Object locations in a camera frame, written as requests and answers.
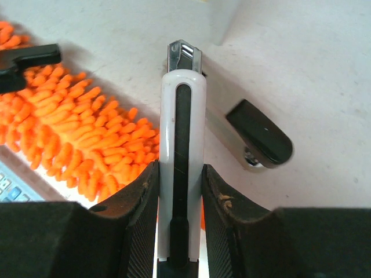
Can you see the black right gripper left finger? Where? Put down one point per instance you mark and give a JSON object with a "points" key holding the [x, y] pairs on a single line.
{"points": [[114, 238]]}

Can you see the orange microfiber duster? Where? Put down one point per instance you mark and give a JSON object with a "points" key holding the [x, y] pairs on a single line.
{"points": [[81, 137]]}

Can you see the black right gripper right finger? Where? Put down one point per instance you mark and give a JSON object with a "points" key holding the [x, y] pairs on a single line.
{"points": [[244, 239]]}

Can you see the black binder clip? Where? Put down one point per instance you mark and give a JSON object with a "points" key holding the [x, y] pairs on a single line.
{"points": [[15, 61]]}

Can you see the black silver stapler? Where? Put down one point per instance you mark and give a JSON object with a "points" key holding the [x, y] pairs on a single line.
{"points": [[253, 139]]}

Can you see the yellow grey calculator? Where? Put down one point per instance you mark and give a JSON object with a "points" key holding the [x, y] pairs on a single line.
{"points": [[14, 189]]}

